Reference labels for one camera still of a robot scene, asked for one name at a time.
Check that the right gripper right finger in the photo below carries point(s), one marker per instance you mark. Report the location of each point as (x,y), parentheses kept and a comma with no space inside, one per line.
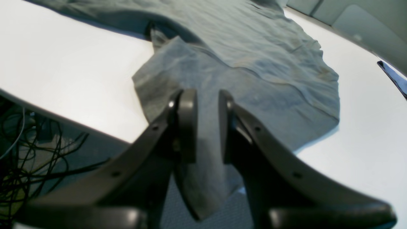
(284,192)

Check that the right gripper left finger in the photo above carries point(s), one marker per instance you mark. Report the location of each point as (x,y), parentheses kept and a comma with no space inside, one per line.
(129,191)

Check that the grey T-shirt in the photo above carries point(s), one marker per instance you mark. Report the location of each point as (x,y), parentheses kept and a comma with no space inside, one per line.
(250,48)

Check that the blue plastic mount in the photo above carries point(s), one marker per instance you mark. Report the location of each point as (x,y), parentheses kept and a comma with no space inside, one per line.
(398,79)

